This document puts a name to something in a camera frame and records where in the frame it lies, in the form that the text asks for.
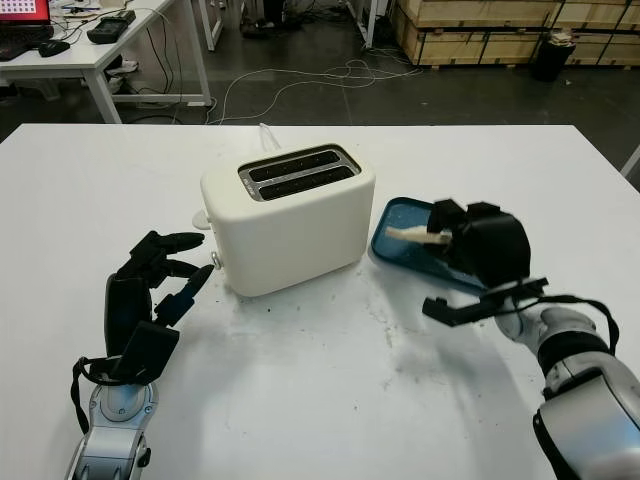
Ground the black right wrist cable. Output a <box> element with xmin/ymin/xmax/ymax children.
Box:
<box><xmin>499</xmin><ymin>292</ymin><xmax>621</xmax><ymax>357</ymax></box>

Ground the white bread slice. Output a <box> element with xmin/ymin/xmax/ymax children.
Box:
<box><xmin>387</xmin><ymin>225</ymin><xmax>454</xmax><ymax>246</ymax></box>

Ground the white-legged desk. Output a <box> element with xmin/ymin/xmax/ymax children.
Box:
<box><xmin>197</xmin><ymin>0</ymin><xmax>396</xmax><ymax>51</ymax></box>

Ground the cream white two-slot toaster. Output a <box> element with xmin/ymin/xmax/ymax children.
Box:
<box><xmin>189</xmin><ymin>143</ymin><xmax>377</xmax><ymax>299</ymax></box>

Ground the black handheld device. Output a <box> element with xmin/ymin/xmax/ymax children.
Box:
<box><xmin>87</xmin><ymin>9</ymin><xmax>137</xmax><ymax>44</ymax></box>

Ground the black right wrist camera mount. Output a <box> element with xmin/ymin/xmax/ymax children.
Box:
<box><xmin>422</xmin><ymin>277</ymin><xmax>550</xmax><ymax>329</ymax></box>

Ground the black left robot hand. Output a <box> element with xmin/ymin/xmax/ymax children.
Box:
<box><xmin>103</xmin><ymin>230</ymin><xmax>216</xmax><ymax>359</ymax></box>

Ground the white office desk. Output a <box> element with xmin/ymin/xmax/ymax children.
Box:
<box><xmin>0</xmin><ymin>0</ymin><xmax>214</xmax><ymax>125</ymax></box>

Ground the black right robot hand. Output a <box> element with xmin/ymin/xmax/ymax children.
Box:
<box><xmin>427</xmin><ymin>198</ymin><xmax>532</xmax><ymax>292</ymax></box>

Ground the blue rectangular tray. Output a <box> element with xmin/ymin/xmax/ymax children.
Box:
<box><xmin>367</xmin><ymin>196</ymin><xmax>489</xmax><ymax>296</ymax></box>

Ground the white floor cable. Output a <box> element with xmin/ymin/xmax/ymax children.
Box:
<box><xmin>207</xmin><ymin>58</ymin><xmax>424</xmax><ymax>126</ymax></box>

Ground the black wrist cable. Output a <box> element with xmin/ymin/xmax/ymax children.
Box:
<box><xmin>70</xmin><ymin>355</ymin><xmax>151</xmax><ymax>435</ymax></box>
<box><xmin>499</xmin><ymin>292</ymin><xmax>621</xmax><ymax>357</ymax></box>

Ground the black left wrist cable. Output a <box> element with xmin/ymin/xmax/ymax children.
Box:
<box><xmin>70</xmin><ymin>355</ymin><xmax>151</xmax><ymax>435</ymax></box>

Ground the white toaster power cord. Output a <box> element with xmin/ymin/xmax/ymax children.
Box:
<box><xmin>258</xmin><ymin>123</ymin><xmax>281</xmax><ymax>152</ymax></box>

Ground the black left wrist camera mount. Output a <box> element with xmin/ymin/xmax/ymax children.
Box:
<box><xmin>110</xmin><ymin>321</ymin><xmax>180</xmax><ymax>386</ymax></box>

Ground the person with dark shoes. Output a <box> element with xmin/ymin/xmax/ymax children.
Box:
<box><xmin>241</xmin><ymin>0</ymin><xmax>301</xmax><ymax>40</ymax></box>

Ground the white power strip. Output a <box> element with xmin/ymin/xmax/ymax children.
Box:
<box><xmin>137</xmin><ymin>99</ymin><xmax>212</xmax><ymax>109</ymax></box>

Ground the black trash bin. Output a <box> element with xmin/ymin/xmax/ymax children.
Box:
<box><xmin>530</xmin><ymin>29</ymin><xmax>576</xmax><ymax>84</ymax></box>

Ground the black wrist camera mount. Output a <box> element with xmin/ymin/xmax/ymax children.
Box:
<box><xmin>422</xmin><ymin>277</ymin><xmax>550</xmax><ymax>329</ymax></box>
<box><xmin>110</xmin><ymin>321</ymin><xmax>180</xmax><ymax>386</ymax></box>

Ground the pale wooden crate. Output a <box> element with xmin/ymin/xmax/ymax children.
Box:
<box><xmin>399</xmin><ymin>24</ymin><xmax>640</xmax><ymax>70</ymax></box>
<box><xmin>391</xmin><ymin>0</ymin><xmax>640</xmax><ymax>30</ymax></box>

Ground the black laptop with red screen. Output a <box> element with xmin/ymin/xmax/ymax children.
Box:
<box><xmin>0</xmin><ymin>0</ymin><xmax>55</xmax><ymax>62</ymax></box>

